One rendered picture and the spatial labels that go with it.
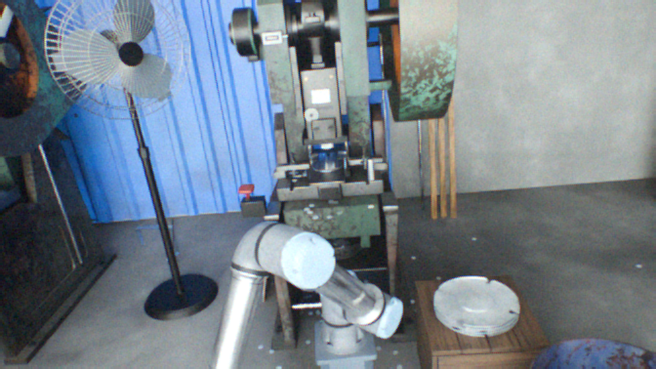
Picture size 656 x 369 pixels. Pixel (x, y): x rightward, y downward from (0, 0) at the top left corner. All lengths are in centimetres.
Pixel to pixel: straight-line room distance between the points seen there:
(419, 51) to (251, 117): 185
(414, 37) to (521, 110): 194
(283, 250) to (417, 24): 90
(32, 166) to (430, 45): 207
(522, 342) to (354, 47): 118
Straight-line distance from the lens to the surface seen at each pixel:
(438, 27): 169
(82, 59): 227
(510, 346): 181
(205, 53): 332
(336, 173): 200
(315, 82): 202
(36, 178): 295
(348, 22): 194
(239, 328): 124
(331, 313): 154
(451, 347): 178
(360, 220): 206
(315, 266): 110
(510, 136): 356
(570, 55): 355
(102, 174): 381
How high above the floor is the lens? 153
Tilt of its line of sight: 24 degrees down
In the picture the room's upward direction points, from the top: 7 degrees counter-clockwise
